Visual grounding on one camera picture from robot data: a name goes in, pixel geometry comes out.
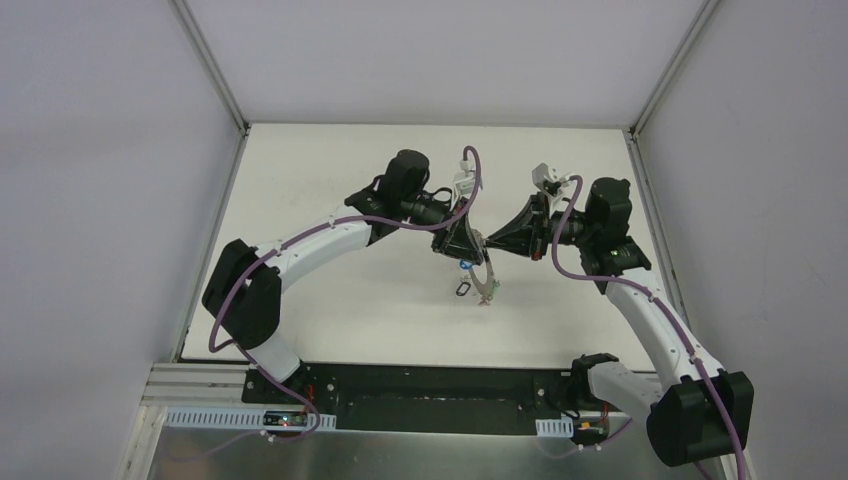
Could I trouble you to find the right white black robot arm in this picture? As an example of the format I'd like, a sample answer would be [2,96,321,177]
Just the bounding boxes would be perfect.
[485,177,754,478]

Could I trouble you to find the right white cable duct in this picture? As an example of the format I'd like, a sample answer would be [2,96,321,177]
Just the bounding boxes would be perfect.
[535,416,574,439]

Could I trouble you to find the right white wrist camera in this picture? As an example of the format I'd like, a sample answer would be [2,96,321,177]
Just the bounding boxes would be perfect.
[531,163,573,212]

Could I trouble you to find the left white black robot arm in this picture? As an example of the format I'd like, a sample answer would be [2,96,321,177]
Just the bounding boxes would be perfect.
[201,146,487,405]

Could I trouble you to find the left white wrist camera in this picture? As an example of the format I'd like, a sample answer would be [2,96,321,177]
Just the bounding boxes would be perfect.
[451,158,479,209]

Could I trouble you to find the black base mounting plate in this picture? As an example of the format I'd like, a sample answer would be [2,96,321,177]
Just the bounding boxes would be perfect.
[241,363,615,444]

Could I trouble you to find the black key tag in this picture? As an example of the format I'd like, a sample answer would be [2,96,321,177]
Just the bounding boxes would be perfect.
[455,282,471,297]

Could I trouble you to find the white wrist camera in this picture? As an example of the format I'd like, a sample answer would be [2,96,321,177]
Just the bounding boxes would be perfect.
[451,158,479,209]
[531,163,573,212]

